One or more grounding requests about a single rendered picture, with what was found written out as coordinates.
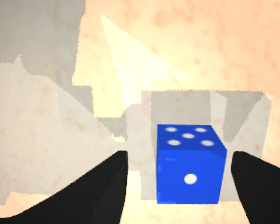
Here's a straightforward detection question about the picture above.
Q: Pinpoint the blue die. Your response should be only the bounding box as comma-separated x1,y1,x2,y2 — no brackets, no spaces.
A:
156,124,228,205

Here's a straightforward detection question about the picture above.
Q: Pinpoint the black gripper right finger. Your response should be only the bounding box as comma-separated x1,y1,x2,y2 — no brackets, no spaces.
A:
230,151,280,224

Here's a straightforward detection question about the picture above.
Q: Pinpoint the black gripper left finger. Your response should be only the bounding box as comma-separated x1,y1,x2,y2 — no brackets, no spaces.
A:
0,151,128,224

